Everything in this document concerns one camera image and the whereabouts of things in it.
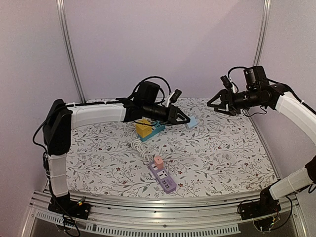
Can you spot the left aluminium post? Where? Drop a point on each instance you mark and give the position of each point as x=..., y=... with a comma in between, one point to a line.
x=68, y=47

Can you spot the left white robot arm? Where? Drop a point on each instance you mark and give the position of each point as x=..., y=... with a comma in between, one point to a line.
x=63, y=117

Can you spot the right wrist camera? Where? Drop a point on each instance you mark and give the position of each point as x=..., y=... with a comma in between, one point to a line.
x=229, y=84

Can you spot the aluminium post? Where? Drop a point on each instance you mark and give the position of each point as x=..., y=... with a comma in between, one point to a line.
x=68, y=47
x=262, y=32

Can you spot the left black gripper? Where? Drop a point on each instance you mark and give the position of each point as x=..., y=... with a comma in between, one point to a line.
x=173, y=115

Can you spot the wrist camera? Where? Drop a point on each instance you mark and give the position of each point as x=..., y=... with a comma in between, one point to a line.
x=172, y=97
x=229, y=84

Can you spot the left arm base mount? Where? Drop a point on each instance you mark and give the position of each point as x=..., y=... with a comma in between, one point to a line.
x=70, y=207

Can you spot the purple power strip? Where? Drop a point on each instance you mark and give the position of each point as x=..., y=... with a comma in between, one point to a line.
x=163, y=178

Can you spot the teal power strip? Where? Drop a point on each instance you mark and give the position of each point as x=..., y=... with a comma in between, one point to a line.
x=155, y=131

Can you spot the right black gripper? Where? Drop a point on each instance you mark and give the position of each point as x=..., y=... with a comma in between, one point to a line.
x=228, y=101

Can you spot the right aluminium post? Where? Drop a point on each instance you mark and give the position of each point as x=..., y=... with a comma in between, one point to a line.
x=262, y=32

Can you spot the pink plug adapter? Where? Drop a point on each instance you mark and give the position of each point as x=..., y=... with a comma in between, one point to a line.
x=158, y=161

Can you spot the yellow cube socket adapter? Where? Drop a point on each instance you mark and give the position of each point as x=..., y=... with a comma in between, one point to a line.
x=143, y=128

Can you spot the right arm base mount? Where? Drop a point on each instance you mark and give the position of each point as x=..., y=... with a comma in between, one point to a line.
x=249, y=209

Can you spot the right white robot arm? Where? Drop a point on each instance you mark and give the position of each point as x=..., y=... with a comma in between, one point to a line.
x=264, y=92

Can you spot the light blue plug adapter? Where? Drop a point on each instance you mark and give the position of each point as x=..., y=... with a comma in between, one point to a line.
x=193, y=122

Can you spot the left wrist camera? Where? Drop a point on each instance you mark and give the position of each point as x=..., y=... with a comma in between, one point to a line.
x=172, y=97

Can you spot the aluminium front rail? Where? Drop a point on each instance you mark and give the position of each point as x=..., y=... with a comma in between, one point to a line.
x=213, y=216

